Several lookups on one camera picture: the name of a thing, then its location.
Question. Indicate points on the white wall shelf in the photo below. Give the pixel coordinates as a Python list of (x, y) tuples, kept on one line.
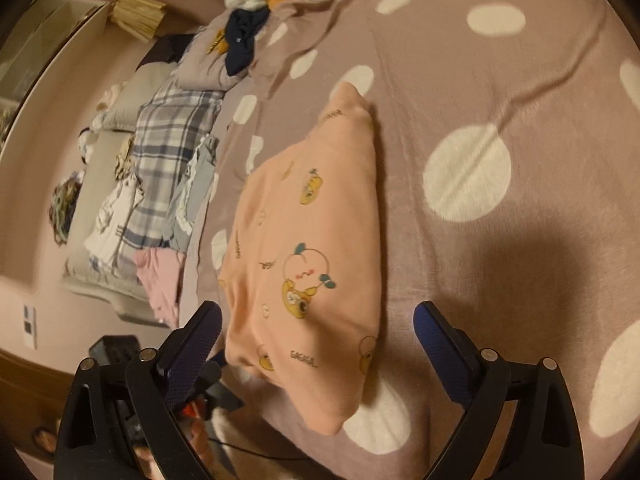
[(35, 39)]

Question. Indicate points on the mauve polka dot blanket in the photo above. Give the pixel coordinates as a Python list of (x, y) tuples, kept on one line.
[(506, 136)]

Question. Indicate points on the white printed garment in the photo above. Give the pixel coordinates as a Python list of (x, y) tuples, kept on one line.
[(104, 241)]

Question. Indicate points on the peach cartoon print baby shirt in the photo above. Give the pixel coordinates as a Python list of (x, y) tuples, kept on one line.
[(302, 276)]

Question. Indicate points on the mauve pillow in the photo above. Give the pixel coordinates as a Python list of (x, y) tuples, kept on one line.
[(203, 65)]

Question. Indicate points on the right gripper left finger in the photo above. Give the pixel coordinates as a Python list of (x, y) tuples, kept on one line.
[(93, 442)]

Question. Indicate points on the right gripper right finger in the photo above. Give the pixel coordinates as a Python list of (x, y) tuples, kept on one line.
[(543, 440)]

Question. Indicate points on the person left hand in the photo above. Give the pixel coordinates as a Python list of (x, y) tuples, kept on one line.
[(191, 419)]

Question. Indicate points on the grey blue ruffled garment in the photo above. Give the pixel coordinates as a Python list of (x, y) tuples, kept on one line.
[(192, 189)]

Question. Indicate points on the plaid blue white pillow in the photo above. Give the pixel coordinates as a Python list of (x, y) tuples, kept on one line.
[(168, 129)]

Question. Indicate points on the wall power socket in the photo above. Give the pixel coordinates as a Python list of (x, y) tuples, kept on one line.
[(29, 327)]

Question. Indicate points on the beige pillow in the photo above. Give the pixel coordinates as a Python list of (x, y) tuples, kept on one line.
[(126, 297)]

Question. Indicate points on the navy blue garment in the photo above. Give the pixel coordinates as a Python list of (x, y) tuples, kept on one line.
[(240, 33)]

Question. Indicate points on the light pink garment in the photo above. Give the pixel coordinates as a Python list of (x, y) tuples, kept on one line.
[(159, 270)]

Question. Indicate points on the stuffed toys pile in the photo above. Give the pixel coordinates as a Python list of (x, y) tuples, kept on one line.
[(88, 136)]

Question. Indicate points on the yellow fringe hanging cloth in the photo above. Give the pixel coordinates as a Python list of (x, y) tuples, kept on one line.
[(140, 18)]

